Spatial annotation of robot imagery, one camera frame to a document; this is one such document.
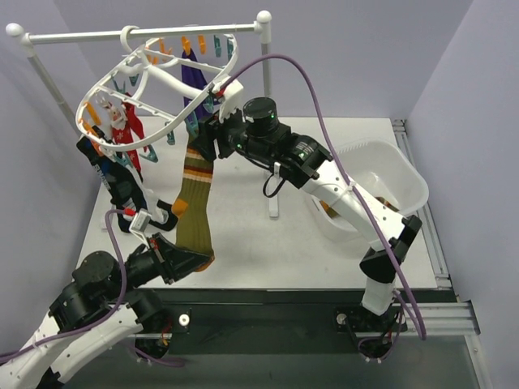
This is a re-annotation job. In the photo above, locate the olive striped sock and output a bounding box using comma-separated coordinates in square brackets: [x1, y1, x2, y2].
[322, 196, 401, 222]
[171, 131, 215, 272]

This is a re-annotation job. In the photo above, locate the white sock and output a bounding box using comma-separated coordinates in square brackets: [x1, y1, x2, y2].
[137, 178, 169, 231]

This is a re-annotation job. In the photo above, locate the teal clothespin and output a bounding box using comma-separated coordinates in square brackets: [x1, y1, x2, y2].
[140, 144, 158, 163]
[167, 130, 176, 146]

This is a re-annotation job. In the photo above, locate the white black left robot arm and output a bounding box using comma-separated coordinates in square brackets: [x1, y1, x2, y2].
[1, 233, 212, 388]

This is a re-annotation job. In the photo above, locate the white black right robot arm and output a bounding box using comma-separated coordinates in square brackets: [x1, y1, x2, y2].
[191, 97, 422, 331]

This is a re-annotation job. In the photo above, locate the white round sock hanger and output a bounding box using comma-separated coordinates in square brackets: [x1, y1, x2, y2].
[75, 32, 239, 152]

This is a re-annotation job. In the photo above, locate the black blue patterned sock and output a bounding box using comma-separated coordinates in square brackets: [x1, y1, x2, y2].
[76, 136, 178, 231]

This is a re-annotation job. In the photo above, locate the purple sock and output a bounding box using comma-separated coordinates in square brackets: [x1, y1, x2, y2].
[181, 50, 209, 119]

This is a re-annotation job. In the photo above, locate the red santa sock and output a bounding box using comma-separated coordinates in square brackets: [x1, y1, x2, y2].
[107, 92, 146, 175]

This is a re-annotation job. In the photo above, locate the white plastic basket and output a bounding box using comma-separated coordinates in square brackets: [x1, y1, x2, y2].
[305, 138, 429, 243]

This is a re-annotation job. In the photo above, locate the white drying rack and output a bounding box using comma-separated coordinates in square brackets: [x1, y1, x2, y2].
[6, 9, 281, 220]

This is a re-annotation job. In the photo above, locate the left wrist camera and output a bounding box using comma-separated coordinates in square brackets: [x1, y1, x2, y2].
[129, 209, 151, 246]

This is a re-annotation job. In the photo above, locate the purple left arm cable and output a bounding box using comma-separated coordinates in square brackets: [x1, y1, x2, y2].
[0, 208, 187, 368]

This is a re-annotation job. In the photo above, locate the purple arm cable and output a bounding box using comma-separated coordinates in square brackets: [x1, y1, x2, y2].
[221, 53, 427, 340]
[0, 208, 187, 368]

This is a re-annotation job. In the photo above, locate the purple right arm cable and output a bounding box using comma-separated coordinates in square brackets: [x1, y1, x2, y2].
[221, 53, 427, 340]

